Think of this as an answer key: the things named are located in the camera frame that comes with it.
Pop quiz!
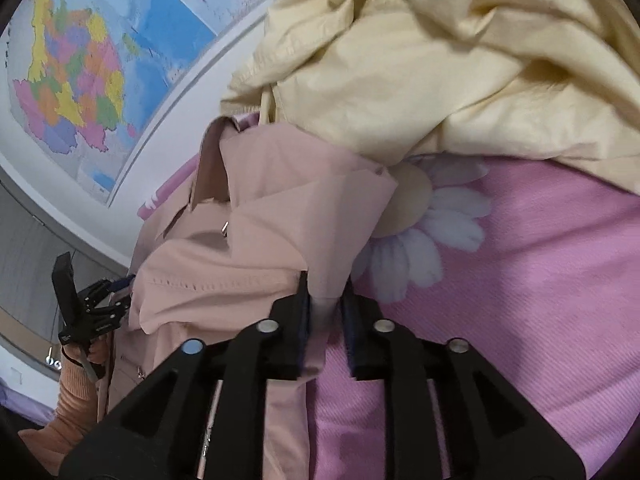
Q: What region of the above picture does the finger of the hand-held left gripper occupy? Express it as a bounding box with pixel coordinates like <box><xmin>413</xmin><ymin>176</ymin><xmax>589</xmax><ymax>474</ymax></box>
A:
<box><xmin>85</xmin><ymin>299</ymin><xmax>133</xmax><ymax>335</ymax></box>
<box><xmin>82</xmin><ymin>276</ymin><xmax>137</xmax><ymax>306</ymax></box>

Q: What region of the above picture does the person's left hand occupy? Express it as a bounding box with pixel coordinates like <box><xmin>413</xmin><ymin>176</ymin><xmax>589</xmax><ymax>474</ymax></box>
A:
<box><xmin>62</xmin><ymin>339</ymin><xmax>109</xmax><ymax>377</ymax></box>

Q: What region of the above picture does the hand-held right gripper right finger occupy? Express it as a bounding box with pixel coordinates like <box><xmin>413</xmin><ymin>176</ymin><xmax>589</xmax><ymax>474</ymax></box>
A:
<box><xmin>342</xmin><ymin>280</ymin><xmax>587</xmax><ymax>480</ymax></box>

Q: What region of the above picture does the grey door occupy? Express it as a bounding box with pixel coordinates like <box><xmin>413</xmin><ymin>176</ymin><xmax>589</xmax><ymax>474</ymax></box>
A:
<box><xmin>0</xmin><ymin>180</ymin><xmax>132</xmax><ymax>346</ymax></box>

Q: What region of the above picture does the pink beige jacket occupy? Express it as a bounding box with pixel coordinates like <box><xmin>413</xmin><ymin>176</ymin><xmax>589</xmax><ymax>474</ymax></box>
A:
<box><xmin>97</xmin><ymin>115</ymin><xmax>399</xmax><ymax>480</ymax></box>

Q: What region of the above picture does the pink daisy print blanket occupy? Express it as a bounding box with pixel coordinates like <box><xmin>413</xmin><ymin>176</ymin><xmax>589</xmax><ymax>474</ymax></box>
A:
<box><xmin>135</xmin><ymin>112</ymin><xmax>640</xmax><ymax>480</ymax></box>

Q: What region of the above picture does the cream yellow garment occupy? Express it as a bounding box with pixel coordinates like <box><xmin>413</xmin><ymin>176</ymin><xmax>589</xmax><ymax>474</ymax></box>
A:
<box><xmin>220</xmin><ymin>0</ymin><xmax>640</xmax><ymax>196</ymax></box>

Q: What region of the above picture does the colourful wall map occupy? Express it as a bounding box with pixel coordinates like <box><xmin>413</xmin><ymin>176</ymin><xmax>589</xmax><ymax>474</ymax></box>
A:
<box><xmin>0</xmin><ymin>0</ymin><xmax>226</xmax><ymax>206</ymax></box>

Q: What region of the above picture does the lavender cloth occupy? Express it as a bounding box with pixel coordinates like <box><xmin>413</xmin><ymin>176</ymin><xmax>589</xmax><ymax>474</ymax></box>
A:
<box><xmin>0</xmin><ymin>379</ymin><xmax>55</xmax><ymax>423</ymax></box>

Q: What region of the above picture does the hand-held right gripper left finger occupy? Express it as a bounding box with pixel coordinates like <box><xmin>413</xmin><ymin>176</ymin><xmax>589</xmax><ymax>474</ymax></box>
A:
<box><xmin>60</xmin><ymin>270</ymin><xmax>314</xmax><ymax>480</ymax></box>

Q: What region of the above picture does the person's left forearm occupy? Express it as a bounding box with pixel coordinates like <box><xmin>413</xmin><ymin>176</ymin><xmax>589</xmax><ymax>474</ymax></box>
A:
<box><xmin>17</xmin><ymin>357</ymin><xmax>110</xmax><ymax>477</ymax></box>

